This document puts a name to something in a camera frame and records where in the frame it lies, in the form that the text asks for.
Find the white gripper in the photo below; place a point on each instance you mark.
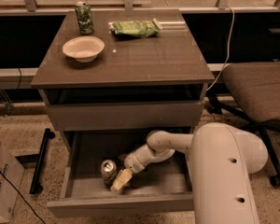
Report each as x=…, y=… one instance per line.
x=136, y=161

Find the silver 7up can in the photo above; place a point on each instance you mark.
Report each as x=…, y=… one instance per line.
x=108, y=172

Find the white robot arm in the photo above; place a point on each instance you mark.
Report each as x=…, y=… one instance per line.
x=221, y=159

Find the open grey middle drawer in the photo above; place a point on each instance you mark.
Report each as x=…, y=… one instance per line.
x=161, y=187

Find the closed grey top drawer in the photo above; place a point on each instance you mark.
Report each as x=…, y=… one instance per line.
x=116, y=116

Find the grey drawer cabinet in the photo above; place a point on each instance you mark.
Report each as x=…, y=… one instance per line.
x=166, y=68

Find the green soda can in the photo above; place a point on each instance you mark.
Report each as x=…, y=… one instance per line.
x=84, y=17

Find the black metal bar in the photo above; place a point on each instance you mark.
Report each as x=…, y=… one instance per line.
x=35, y=185

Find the cardboard box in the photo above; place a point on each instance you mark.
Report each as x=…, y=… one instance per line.
x=11, y=172

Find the white bowl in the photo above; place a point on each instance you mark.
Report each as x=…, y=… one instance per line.
x=83, y=49

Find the green chip bag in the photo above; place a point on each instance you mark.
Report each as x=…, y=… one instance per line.
x=136, y=28

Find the grey office chair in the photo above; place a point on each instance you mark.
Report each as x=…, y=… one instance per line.
x=255, y=87

